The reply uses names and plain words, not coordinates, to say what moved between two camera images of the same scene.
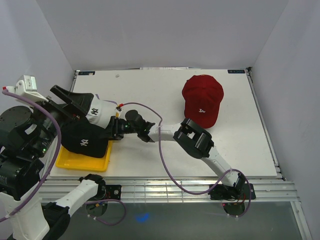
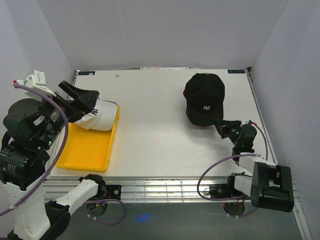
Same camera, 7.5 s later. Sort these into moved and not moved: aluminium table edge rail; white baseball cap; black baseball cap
Moved: black baseball cap
Not moved: aluminium table edge rail; white baseball cap
